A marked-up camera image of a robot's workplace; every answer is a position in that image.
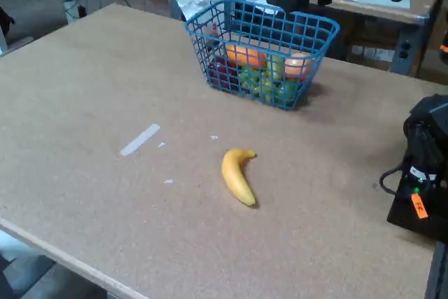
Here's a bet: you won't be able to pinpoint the long white tape strip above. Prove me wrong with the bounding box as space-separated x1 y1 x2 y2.
120 123 161 157

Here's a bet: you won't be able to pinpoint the black metal frame post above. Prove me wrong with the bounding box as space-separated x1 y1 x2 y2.
423 241 448 299

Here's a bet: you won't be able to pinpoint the dark red toy fruit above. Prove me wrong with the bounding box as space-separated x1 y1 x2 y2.
209 56 239 90

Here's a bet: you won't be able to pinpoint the black chair part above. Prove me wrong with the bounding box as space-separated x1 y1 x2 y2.
0 6 15 39

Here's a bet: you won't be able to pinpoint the orange toy fruit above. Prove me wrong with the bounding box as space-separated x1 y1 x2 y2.
225 43 267 69

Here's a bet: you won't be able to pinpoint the orange-red round toy fruit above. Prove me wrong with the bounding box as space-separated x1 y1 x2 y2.
283 53 312 83

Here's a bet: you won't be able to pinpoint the blue wire basket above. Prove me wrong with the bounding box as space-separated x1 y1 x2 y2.
185 0 341 111

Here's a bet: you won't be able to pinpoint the yellow toy banana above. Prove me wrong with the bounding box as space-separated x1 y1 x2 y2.
220 148 258 208

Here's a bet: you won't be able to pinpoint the black cable at arm base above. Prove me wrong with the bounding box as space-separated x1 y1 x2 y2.
379 162 409 195

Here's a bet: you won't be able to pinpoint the white desk leg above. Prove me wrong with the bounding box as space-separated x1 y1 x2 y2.
62 0 81 25

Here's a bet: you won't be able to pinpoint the wooden workbench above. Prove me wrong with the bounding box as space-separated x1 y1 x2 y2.
307 0 438 78

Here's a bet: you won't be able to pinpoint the green toy grapes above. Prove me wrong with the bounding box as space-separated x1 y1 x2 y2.
239 55 285 102

